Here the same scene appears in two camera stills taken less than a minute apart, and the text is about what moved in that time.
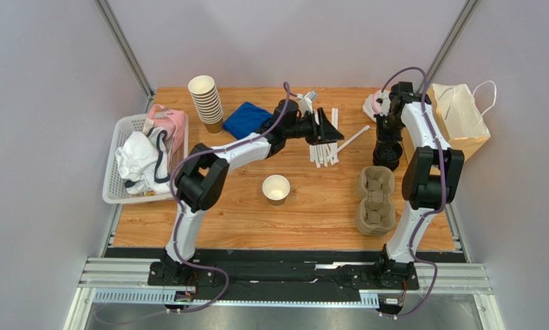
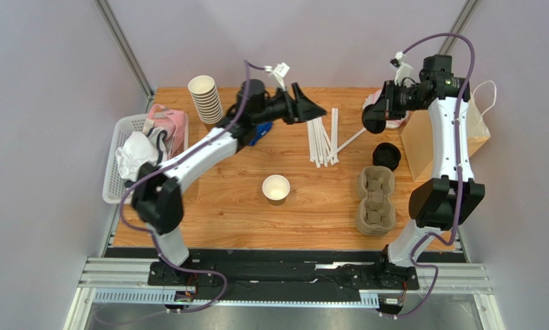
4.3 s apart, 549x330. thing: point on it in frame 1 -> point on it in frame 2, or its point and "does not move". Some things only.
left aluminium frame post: [114, 25] does not move
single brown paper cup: [276, 188] does not move
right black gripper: [386, 149] -> [388, 100]
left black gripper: [326, 133] -> [305, 108]
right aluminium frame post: [466, 14] does not move
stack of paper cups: [203, 91] does not move
